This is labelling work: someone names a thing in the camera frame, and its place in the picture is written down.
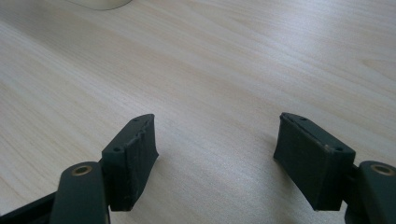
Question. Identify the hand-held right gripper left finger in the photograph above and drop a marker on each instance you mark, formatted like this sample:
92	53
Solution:
130	161

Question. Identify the cream square bin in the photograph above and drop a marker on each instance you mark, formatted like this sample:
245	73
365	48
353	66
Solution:
99	3

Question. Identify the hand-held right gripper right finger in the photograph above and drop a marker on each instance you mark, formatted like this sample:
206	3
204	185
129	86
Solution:
314	168

